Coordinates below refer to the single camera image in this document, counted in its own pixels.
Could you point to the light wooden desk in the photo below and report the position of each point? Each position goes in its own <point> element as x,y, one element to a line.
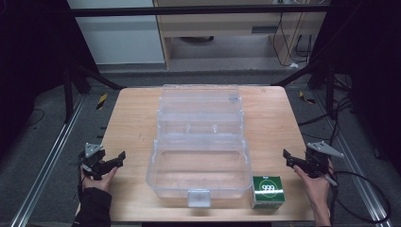
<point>220,23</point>

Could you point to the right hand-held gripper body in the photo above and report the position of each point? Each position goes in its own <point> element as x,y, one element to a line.
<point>318,159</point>

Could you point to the black curtain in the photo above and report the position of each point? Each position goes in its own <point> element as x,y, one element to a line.
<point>372,63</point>
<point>28,63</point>

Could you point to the black horizontal metal bar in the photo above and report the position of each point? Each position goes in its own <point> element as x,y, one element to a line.
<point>189,11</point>

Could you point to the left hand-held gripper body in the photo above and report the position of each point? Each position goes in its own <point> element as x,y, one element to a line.
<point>93,157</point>

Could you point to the green square carton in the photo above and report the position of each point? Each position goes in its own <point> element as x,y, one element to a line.
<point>268,190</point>

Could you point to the person's right hand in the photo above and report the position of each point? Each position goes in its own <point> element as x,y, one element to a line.
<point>315,189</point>

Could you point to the aluminium floor rail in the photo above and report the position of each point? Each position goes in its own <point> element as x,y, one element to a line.
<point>356,170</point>
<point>47,160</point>

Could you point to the person's left hand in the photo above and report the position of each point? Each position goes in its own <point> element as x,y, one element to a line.
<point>101,181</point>

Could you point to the clear plastic storage box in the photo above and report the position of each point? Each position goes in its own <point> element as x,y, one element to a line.
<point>201,164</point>

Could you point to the black metal stand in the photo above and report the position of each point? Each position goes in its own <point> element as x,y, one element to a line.
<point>329,91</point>
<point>67,94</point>

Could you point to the white cabinet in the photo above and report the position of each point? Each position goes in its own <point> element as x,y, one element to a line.
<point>119,38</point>

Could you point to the yellow black tape strip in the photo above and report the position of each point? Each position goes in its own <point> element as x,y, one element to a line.
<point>306,98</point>
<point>101,101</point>

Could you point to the white plug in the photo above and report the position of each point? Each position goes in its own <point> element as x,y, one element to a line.
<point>293,65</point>

